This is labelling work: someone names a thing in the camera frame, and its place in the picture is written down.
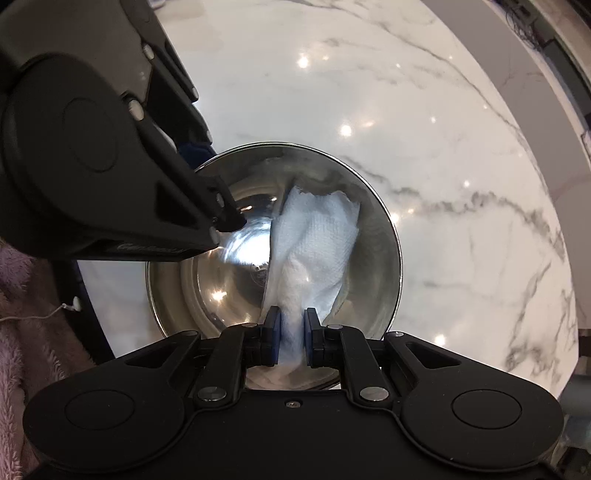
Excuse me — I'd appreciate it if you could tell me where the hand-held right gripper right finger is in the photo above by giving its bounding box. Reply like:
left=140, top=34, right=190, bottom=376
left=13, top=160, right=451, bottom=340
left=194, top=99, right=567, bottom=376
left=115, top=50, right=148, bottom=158
left=303, top=307, right=459, bottom=404

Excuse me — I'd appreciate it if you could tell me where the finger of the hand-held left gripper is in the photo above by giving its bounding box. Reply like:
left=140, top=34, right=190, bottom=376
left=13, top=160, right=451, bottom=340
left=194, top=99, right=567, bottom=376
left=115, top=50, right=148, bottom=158
left=137, top=27, right=219, bottom=171
left=121, top=91, right=246, bottom=244

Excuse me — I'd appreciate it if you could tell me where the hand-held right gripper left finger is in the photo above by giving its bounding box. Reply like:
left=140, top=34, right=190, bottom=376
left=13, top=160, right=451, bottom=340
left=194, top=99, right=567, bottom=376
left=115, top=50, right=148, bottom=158
left=124, top=307, right=282, bottom=409

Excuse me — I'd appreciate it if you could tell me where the stainless steel bowl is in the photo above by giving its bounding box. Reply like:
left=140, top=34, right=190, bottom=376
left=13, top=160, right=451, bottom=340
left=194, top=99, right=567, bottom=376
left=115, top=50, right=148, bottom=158
left=145, top=143, right=403, bottom=391

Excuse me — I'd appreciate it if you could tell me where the white paper towel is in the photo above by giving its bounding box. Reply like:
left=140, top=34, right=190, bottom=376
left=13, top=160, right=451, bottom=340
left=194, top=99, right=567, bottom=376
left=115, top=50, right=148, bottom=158
left=247, top=185, right=362, bottom=385

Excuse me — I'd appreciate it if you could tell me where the pink fuzzy clothing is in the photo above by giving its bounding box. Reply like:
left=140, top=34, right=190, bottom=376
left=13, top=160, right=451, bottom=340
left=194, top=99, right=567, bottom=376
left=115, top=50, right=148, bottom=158
left=0, top=242, right=114, bottom=472

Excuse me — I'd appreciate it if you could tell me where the white counter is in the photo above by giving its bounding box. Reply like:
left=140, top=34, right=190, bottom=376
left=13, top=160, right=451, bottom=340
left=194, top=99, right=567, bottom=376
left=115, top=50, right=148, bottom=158
left=422, top=0, right=591, bottom=167

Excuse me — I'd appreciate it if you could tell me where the thin white cable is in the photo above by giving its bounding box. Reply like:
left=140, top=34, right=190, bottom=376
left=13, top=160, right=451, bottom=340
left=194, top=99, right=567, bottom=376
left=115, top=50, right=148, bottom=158
left=0, top=298, right=82, bottom=324

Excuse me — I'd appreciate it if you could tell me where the tangle of dark cables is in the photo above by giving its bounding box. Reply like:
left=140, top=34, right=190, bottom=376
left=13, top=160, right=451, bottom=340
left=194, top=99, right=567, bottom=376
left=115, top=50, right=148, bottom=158
left=496, top=0, right=557, bottom=52

